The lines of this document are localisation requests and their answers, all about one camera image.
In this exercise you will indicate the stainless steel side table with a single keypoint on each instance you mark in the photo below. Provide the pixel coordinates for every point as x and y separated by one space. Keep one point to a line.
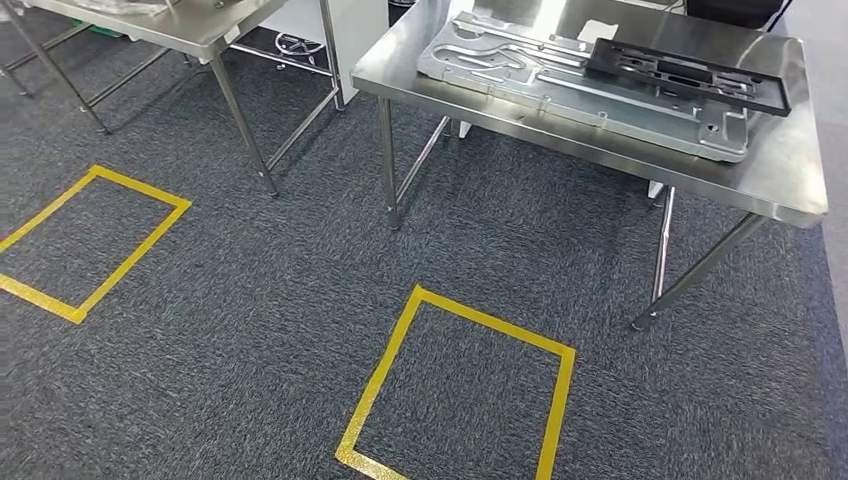
185 26

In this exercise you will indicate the stainless steel workbench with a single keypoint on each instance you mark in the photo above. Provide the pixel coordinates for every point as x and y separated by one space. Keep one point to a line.
782 172

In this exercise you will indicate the stamped metal panel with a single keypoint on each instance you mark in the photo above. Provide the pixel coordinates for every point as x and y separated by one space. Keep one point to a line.
596 112

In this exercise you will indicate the white paper sheet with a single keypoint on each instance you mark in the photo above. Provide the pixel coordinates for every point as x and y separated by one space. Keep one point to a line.
596 30

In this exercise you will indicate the green plastic crate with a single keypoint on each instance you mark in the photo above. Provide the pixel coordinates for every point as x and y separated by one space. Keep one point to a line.
106 30

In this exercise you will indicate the chrome chair base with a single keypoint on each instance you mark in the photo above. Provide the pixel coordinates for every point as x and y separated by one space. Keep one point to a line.
298 45

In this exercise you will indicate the clear plastic sheet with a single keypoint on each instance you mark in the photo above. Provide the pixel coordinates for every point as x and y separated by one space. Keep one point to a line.
119 6

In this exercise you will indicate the black plastic bracket part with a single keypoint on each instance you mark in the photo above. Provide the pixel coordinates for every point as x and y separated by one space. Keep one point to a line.
772 89

